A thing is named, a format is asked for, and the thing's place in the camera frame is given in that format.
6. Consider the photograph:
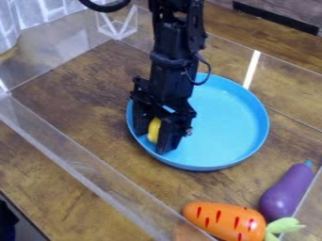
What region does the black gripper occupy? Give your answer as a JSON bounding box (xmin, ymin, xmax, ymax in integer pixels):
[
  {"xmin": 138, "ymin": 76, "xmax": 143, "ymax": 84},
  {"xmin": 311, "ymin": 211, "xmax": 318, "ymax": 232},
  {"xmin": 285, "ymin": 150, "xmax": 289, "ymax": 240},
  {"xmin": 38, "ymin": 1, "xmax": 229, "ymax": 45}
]
[{"xmin": 131, "ymin": 52, "xmax": 198, "ymax": 154}]

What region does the yellow toy lemon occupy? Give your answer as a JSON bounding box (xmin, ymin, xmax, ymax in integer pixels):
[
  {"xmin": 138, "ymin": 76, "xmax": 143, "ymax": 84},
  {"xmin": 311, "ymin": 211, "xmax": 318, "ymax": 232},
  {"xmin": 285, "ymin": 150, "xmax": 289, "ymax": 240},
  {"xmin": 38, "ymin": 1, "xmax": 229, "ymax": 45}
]
[{"xmin": 147, "ymin": 118, "xmax": 162, "ymax": 143}]

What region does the blue round tray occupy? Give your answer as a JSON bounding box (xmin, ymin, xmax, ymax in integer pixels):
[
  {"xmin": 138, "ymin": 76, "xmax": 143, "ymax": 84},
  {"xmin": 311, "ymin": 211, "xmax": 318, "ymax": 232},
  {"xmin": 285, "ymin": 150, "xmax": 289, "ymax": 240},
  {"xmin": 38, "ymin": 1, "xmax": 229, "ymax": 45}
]
[{"xmin": 135, "ymin": 72, "xmax": 269, "ymax": 171}]

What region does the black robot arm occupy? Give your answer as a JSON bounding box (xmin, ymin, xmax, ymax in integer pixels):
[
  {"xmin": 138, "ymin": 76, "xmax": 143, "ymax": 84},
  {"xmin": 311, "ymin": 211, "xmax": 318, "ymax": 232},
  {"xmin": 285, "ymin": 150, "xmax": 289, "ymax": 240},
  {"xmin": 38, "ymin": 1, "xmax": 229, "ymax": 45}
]
[{"xmin": 131, "ymin": 0, "xmax": 207, "ymax": 154}]

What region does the orange toy carrot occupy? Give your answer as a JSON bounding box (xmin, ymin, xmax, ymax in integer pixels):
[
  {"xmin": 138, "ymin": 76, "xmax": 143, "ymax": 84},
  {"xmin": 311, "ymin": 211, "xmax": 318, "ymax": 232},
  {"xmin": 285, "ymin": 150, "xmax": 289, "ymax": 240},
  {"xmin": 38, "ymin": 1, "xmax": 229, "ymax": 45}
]
[{"xmin": 183, "ymin": 201, "xmax": 305, "ymax": 241}]

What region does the purple toy eggplant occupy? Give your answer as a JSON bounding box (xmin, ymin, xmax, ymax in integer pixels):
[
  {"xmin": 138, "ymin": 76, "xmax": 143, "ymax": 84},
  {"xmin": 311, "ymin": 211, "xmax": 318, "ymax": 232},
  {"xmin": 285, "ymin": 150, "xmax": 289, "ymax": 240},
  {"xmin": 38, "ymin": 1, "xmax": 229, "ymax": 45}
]
[{"xmin": 259, "ymin": 160, "xmax": 314, "ymax": 221}]

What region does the white patterned curtain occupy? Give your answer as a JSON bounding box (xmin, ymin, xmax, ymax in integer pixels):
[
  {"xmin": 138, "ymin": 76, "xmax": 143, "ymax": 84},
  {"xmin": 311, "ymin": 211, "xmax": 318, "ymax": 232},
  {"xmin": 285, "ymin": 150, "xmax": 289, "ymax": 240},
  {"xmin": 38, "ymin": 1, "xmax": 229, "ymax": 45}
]
[{"xmin": 0, "ymin": 0, "xmax": 86, "ymax": 55}]

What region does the clear acrylic enclosure wall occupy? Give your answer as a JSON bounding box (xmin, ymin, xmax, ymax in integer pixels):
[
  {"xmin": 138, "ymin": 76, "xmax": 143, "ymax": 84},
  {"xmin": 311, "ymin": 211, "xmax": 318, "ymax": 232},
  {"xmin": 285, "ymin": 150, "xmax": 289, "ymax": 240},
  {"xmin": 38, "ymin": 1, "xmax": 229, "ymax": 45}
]
[{"xmin": 0, "ymin": 5, "xmax": 322, "ymax": 241}]

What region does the black cable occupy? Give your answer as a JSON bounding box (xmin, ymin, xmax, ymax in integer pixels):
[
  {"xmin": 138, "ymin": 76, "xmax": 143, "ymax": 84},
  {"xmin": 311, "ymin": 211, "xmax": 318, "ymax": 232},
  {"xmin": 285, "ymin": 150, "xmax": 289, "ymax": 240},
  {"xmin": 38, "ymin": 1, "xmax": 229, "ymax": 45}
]
[{"xmin": 78, "ymin": 0, "xmax": 213, "ymax": 87}]

